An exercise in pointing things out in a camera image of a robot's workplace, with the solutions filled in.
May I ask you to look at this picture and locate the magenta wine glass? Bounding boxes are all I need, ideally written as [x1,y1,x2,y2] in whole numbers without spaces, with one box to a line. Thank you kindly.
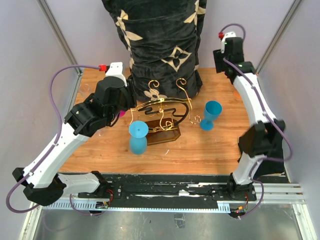
[118,110,126,118]

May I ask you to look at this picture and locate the blue wine glass front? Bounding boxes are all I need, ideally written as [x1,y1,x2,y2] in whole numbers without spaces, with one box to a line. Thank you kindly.
[129,120,149,155]

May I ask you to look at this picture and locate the blue wine glass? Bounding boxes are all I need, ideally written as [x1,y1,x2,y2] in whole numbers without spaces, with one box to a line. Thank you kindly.
[129,120,149,155]
[200,100,223,131]

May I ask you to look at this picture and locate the clear wine glass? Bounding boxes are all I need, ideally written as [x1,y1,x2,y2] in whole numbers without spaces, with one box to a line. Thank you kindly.
[79,84,91,98]

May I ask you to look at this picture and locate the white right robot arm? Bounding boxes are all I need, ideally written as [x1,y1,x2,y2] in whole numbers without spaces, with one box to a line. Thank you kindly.
[213,36,286,200]

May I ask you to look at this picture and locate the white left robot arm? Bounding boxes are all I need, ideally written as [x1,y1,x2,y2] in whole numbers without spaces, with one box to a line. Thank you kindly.
[12,76,137,206]

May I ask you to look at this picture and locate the black floral plush blanket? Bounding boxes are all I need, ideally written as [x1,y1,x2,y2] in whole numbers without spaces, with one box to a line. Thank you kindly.
[102,0,207,102]

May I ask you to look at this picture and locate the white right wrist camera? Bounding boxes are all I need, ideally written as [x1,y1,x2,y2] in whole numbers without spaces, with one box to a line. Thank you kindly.
[218,31,237,53]

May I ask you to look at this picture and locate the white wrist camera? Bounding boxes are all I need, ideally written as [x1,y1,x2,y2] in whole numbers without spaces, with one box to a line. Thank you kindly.
[98,62,128,87]
[218,31,237,53]

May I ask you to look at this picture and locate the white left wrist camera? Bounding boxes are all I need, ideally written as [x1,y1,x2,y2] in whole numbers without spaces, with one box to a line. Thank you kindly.
[98,62,128,87]

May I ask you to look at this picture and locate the gold wire wine glass rack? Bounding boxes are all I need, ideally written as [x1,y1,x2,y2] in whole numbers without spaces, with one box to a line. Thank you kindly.
[130,77,202,146]

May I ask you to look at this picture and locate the aluminium frame post right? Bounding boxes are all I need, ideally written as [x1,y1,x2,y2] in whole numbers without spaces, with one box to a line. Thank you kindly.
[256,0,304,74]

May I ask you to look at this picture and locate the aluminium frame post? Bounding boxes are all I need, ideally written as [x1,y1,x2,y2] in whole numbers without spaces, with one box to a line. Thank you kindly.
[256,0,304,74]
[36,0,78,65]

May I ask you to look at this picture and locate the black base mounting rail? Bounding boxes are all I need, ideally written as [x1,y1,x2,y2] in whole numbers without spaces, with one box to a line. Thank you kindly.
[68,172,253,208]

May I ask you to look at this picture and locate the aluminium frame post left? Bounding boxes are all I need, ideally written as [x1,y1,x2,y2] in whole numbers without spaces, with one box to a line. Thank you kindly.
[36,0,78,65]

